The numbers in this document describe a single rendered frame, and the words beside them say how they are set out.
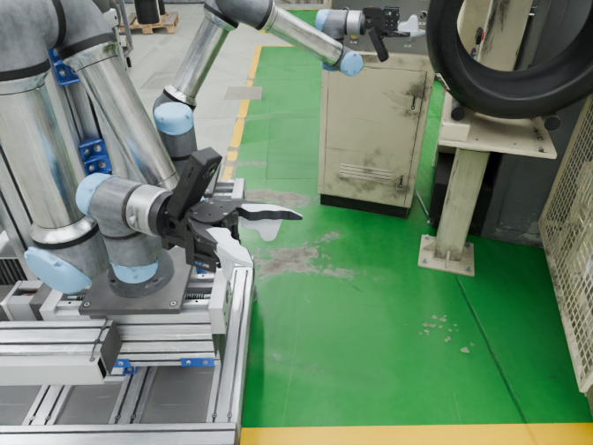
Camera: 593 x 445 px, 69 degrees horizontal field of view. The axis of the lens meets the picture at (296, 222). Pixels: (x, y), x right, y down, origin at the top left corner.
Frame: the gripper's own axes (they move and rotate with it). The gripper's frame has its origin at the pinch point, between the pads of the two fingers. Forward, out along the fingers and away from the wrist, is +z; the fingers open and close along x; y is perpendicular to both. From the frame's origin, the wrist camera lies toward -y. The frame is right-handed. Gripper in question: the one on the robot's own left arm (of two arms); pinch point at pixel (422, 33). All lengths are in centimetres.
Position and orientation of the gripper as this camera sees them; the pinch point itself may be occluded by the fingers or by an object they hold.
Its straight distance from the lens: 157.7
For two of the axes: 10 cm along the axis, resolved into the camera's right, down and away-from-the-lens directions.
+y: 0.0, -8.2, -5.7
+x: 3.1, -5.4, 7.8
